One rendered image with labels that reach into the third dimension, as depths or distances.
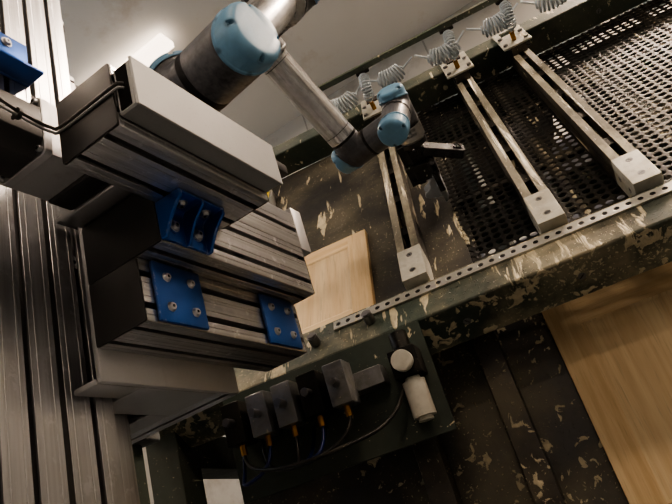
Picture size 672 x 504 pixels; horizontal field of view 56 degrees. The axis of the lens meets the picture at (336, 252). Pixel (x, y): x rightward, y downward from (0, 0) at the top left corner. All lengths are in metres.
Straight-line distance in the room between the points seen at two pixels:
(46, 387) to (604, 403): 1.16
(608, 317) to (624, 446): 0.29
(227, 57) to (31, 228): 0.40
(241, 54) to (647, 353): 1.08
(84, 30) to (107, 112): 3.99
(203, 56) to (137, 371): 0.52
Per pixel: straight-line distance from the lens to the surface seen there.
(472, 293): 1.39
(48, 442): 0.86
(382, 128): 1.54
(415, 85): 2.44
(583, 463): 1.58
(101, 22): 4.69
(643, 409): 1.57
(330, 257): 1.83
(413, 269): 1.50
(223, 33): 1.08
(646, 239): 1.42
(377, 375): 1.35
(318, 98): 1.57
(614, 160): 1.59
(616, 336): 1.60
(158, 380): 0.92
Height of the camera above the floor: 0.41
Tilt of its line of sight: 25 degrees up
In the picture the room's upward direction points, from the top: 18 degrees counter-clockwise
